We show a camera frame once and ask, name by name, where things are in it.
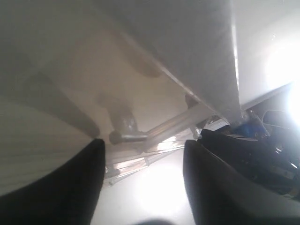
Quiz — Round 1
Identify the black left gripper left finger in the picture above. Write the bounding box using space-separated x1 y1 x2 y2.
0 139 105 225

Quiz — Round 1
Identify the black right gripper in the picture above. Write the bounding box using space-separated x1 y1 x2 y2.
201 129 300 199

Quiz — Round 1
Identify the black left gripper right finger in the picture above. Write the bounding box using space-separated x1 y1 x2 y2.
183 140 300 225

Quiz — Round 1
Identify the clear drawer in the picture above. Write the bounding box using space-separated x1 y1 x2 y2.
95 92 225 187

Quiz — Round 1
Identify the white plastic drawer cabinet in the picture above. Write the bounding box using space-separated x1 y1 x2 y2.
0 0 240 194

